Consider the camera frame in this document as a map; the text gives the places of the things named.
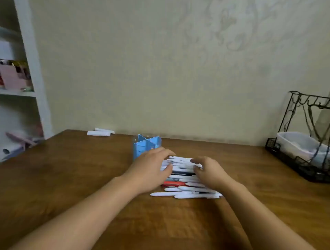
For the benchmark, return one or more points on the person's right hand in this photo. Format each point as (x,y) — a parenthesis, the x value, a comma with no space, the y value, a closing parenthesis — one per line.
(214,175)

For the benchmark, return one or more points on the person's left hand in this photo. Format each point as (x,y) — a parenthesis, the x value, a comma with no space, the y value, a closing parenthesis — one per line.
(147,172)

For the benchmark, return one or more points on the blue pen holder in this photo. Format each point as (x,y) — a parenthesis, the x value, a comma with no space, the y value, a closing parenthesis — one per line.
(140,148)

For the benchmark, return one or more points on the red pen silver clip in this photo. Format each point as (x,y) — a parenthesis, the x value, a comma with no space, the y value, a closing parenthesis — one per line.
(172,184)

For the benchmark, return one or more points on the pile of white pens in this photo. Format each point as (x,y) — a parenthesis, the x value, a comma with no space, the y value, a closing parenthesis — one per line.
(190,195)

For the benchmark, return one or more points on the person's left forearm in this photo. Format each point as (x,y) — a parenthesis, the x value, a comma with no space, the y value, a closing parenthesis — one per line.
(77,219)

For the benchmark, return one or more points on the person's right forearm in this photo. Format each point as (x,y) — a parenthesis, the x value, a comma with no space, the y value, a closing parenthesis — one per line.
(257,219)

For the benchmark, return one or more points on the thin rolled white paper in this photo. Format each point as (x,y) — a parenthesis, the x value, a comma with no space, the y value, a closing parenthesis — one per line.
(104,130)

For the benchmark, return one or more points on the thick rolled white paper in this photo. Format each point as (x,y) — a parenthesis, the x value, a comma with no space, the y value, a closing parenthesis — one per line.
(98,133)

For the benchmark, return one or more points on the brown wooden table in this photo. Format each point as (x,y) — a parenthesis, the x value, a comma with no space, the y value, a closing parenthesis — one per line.
(77,159)

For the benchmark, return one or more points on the clear plastic container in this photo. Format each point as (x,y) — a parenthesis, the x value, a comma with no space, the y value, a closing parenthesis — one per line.
(294,144)

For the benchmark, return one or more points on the pink folding stand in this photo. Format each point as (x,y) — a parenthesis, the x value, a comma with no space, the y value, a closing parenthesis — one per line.
(18,136)

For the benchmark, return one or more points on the blue flat item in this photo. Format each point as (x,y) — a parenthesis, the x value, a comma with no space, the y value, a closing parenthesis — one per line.
(13,155)

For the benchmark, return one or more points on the white paper tube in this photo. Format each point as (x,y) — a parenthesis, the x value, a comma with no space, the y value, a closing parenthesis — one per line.
(11,150)

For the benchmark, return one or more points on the white shelf unit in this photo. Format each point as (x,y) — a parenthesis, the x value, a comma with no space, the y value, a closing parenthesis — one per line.
(30,51)

